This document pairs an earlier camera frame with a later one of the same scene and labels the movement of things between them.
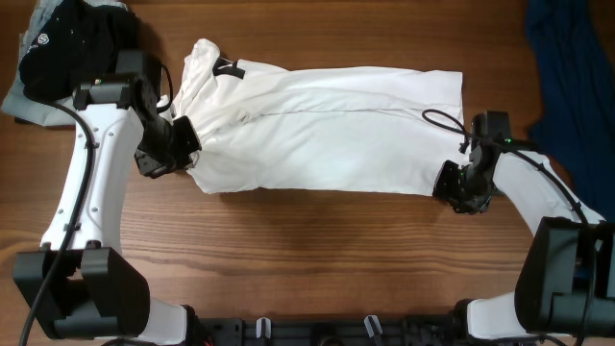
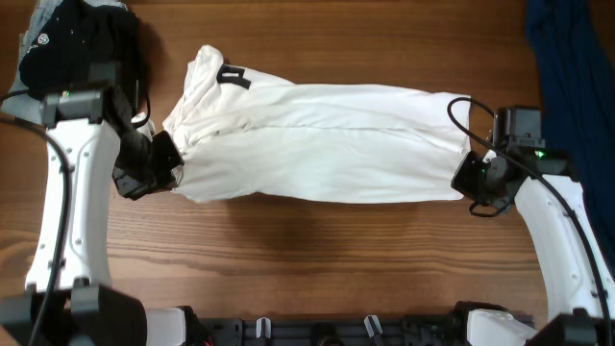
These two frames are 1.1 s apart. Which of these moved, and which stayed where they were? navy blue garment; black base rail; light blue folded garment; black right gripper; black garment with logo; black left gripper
Moved: black left gripper; black right gripper
Stayed: light blue folded garment; navy blue garment; black garment with logo; black base rail
